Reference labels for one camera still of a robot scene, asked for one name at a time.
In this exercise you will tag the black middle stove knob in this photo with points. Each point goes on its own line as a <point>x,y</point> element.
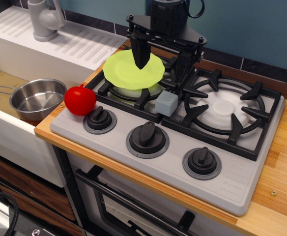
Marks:
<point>147,141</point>

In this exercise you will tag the black right burner grate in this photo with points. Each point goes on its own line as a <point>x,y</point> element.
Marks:
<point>243,141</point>

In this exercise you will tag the pale blue cube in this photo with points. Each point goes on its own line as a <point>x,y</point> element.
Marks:
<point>166,103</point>

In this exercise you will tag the toy oven door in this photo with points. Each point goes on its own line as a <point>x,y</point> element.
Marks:
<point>124,208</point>

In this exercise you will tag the wooden drawer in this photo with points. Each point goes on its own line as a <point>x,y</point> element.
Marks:
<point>32,185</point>
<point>40,209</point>

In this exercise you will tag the white right burner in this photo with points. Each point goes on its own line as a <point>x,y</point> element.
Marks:
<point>221,105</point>

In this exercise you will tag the white burner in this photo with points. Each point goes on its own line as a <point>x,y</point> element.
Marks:
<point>153,90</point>
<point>221,105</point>

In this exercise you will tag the red toy tomato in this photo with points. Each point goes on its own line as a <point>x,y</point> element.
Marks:
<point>80,100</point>

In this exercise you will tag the black burner grate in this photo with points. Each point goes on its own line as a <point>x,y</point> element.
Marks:
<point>243,141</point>
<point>144,106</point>

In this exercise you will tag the black stove knob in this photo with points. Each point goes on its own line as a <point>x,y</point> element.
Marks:
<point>202,163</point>
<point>99,121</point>
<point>147,141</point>

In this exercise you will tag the stainless steel pot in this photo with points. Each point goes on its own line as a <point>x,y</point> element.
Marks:
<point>30,101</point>

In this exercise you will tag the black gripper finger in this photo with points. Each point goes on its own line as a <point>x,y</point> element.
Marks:
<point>140,47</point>
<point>184,66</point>

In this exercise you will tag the lower wooden drawer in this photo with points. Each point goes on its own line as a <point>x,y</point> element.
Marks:
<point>40,209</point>

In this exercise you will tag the upper wooden drawer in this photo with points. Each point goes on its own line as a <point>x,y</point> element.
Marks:
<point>32,185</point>

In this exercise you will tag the grey toy stove top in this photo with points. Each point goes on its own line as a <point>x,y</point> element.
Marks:
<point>231,190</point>

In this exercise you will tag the grey toy faucet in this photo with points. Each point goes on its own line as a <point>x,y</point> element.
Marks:
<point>45,22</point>

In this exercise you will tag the light green plate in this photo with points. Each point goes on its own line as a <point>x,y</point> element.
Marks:
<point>120,70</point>

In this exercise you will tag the black left stove knob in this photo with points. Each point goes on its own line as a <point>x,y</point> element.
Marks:
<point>99,121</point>

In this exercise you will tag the black oven door handle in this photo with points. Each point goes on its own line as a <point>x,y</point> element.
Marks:
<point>181,229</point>

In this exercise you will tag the black left burner grate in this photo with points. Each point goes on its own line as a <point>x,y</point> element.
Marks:
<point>144,106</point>

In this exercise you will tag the white left burner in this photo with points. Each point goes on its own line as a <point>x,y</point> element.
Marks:
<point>153,90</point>

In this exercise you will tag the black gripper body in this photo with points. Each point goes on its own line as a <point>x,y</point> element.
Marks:
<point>168,28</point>

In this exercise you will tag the black right stove knob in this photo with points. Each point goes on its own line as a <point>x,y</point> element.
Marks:
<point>202,163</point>

